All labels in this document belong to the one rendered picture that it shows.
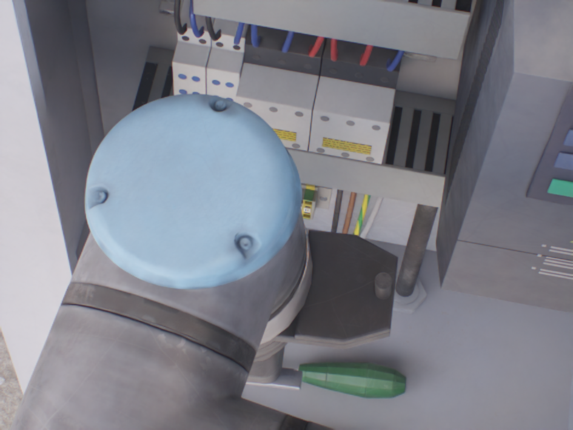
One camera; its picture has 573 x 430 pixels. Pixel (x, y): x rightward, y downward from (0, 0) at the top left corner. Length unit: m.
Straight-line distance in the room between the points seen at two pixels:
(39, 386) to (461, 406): 0.51
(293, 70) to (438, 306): 0.34
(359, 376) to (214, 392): 0.44
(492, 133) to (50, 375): 0.22
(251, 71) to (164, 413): 0.28
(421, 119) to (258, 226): 0.33
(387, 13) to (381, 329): 0.17
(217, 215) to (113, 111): 0.42
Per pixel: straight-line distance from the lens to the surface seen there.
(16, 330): 0.90
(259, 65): 0.79
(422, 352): 1.05
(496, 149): 0.62
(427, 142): 0.87
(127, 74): 0.94
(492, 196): 0.66
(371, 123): 0.77
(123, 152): 0.58
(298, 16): 0.74
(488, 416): 1.04
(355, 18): 0.74
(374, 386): 1.01
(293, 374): 0.86
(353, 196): 0.98
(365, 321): 0.73
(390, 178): 0.87
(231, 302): 0.58
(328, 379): 1.02
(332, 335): 0.73
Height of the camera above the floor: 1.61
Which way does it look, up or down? 61 degrees down
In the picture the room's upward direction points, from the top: 6 degrees clockwise
